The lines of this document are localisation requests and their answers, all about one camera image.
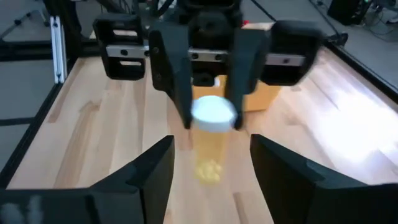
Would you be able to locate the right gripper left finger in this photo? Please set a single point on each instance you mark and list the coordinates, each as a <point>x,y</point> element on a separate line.
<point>146,199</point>

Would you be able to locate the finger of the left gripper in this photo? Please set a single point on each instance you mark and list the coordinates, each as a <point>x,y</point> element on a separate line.
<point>245,71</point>
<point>174,71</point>

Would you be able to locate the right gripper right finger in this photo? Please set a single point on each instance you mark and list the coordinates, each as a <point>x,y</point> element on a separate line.
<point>298,199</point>

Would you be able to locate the yellow bottle with yellow pills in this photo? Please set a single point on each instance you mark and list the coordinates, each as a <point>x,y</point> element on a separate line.
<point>213,115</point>

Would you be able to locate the black equipment box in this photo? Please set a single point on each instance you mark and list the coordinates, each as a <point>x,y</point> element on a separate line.
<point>348,12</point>

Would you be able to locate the aluminium frame post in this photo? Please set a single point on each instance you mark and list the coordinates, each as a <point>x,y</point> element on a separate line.
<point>58,49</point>

